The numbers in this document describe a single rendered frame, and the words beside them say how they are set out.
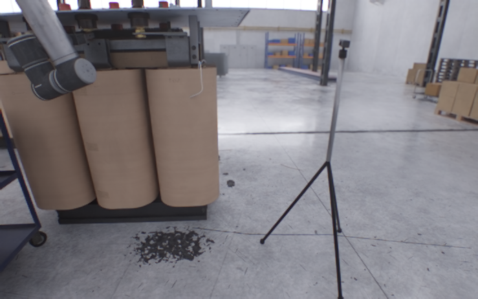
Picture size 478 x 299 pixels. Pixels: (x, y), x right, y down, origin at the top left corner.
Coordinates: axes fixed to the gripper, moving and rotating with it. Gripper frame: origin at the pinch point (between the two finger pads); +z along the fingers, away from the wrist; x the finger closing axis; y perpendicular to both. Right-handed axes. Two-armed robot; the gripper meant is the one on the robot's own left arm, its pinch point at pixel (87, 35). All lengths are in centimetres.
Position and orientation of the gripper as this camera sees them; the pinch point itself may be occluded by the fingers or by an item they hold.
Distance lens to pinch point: 154.8
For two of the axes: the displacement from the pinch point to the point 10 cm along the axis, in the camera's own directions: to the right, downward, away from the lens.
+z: 2.5, -5.4, 8.0
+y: -0.5, -8.4, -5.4
